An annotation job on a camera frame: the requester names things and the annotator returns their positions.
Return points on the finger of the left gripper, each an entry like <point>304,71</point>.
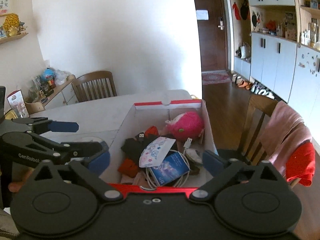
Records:
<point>34,149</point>
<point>42,125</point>

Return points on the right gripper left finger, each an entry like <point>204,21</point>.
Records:
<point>60,199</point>

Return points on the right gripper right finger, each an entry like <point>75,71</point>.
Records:
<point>248,199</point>

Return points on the blue tissue pack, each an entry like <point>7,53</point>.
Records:
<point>172,168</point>

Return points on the red white cardboard box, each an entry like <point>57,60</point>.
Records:
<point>141,116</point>

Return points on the white sideboard with clutter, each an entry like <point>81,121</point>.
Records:
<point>49,90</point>

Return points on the red cloth on chair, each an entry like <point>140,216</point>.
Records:
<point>301,165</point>

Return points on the brown wooden chair far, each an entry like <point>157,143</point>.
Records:
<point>94,86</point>

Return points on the wooden chair with scarf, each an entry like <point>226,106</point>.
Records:
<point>250,150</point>

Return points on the red garment in box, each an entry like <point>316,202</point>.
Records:
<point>128,167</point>

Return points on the white small plush toy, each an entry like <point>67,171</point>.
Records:
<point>193,156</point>

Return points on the pink scarf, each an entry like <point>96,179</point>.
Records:
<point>283,134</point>

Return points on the pink garment in box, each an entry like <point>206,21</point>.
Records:
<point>139,180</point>

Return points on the black glove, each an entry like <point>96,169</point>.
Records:
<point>133,147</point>

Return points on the pink plush toy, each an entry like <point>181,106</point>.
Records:
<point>186,125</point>

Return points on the patterned face mask pack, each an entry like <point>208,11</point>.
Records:
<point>156,151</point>

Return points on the red doormat rug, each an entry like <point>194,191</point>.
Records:
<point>215,77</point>

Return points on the brown entrance door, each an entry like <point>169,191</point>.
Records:
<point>212,34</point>

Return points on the wall shelf with flowers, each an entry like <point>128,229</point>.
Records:
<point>11,26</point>

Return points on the white wall cabinet unit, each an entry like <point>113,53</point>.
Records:
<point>284,40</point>

